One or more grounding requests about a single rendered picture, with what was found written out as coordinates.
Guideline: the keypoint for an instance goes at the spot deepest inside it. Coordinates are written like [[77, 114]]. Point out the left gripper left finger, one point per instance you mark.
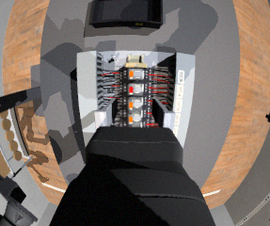
[[105, 116]]

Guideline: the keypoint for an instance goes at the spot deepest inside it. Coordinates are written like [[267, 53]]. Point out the grey relay with red button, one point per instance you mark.
[[135, 89]]

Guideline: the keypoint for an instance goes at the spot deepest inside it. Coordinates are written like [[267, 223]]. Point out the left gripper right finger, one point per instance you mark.
[[162, 116]]

